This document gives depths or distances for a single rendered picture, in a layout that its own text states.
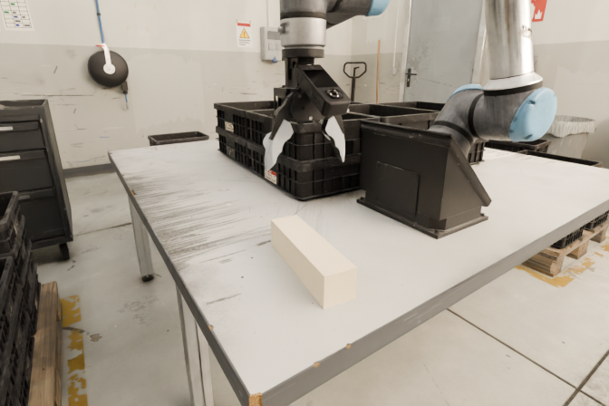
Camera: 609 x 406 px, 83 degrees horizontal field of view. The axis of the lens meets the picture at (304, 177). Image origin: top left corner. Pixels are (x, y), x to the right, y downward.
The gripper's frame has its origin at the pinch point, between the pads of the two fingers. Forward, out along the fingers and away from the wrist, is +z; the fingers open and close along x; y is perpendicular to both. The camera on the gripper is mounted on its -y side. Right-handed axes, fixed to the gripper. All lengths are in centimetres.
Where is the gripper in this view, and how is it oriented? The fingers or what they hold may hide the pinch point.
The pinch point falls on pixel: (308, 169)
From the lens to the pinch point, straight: 60.8
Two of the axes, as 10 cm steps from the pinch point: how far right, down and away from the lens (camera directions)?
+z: 0.0, 9.6, 2.9
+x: -9.0, 1.3, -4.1
